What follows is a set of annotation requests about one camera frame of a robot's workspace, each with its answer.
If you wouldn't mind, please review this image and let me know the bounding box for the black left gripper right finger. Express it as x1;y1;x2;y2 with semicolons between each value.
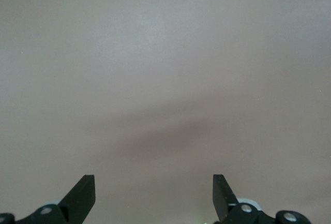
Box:
212;174;311;224

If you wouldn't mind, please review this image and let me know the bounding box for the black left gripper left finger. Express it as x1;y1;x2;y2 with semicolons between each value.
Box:
0;174;96;224

